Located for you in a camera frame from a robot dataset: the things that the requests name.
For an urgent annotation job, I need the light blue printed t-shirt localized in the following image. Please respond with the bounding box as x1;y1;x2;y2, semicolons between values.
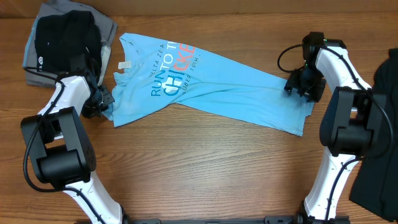
105;33;313;136

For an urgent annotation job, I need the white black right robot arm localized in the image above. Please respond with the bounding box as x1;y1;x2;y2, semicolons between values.
283;32;390;223

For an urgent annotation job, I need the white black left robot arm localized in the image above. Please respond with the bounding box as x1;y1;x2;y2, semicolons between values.
21;70;129;223

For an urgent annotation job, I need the grey folded garment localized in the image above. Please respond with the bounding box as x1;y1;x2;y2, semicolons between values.
22;0;118;85

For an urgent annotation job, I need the black folded garment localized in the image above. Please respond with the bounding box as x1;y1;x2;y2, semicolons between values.
34;10;102;72

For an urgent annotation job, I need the black garment at right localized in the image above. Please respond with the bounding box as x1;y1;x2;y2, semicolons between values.
348;48;398;222

